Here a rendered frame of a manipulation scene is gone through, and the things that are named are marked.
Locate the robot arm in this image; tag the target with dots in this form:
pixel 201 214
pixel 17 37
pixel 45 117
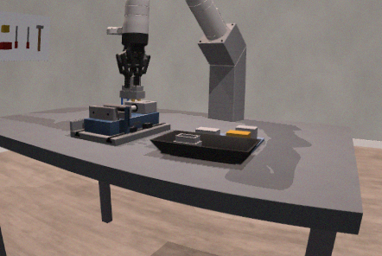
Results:
pixel 136 18

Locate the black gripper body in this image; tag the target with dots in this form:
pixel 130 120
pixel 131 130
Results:
pixel 132 42

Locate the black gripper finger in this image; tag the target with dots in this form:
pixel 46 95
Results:
pixel 122 62
pixel 142 68

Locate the orange rectangular block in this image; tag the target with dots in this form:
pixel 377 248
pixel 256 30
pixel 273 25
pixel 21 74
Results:
pixel 241 134

